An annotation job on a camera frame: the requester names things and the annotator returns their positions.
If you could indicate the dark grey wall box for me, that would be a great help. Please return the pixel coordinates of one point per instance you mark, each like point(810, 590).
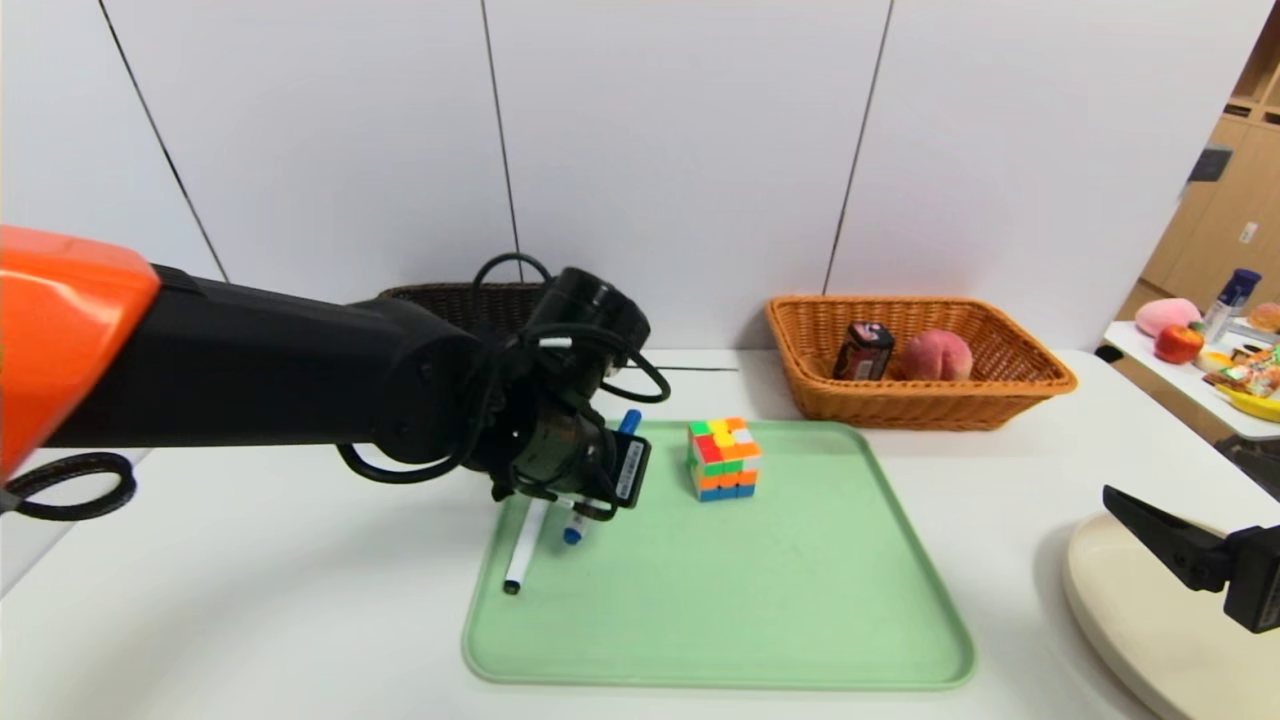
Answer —
point(1206, 167)

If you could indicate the colourful snack packets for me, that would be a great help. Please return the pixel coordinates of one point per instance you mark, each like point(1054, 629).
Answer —
point(1250, 378)

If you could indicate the light green plastic tray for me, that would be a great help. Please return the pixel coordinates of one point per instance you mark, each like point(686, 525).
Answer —
point(780, 600)

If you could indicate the light wooden cabinet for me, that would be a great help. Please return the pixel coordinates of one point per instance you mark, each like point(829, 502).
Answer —
point(1225, 240)

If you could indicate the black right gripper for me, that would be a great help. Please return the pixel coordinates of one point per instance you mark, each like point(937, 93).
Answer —
point(1254, 578)

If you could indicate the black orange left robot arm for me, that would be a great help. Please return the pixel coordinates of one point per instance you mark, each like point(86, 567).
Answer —
point(250, 370)

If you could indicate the white side table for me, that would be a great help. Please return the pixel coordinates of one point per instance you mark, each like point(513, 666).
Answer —
point(1160, 380)

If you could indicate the round orange bread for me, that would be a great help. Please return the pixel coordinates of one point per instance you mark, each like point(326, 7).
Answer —
point(1266, 319)

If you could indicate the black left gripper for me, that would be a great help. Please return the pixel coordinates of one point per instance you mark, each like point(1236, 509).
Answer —
point(631, 473)

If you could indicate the white bottle blue cap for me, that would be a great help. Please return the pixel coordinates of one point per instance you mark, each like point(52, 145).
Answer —
point(1228, 300)

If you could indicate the cream oval plate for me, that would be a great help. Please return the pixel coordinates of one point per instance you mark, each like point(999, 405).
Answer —
point(1150, 620)

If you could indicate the multicolour puzzle cube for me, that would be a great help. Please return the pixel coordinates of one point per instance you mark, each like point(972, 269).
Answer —
point(725, 460)

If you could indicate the orange wicker basket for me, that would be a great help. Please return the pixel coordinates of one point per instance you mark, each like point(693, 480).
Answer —
point(900, 405)

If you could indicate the yellow banana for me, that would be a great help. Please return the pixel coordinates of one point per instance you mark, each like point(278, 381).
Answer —
point(1255, 407)

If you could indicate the white marker blue cap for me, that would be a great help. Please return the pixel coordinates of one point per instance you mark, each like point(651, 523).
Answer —
point(630, 422)

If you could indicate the white marker black cap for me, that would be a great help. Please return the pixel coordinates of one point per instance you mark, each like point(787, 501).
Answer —
point(523, 555)

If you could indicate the pink plush peach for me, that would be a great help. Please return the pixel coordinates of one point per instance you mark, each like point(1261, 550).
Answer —
point(1165, 317)

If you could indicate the dark brown wicker basket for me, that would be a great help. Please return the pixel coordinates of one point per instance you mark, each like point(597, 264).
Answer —
point(450, 300)

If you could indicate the red apple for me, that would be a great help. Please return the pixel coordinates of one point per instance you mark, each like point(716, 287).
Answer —
point(1178, 346)

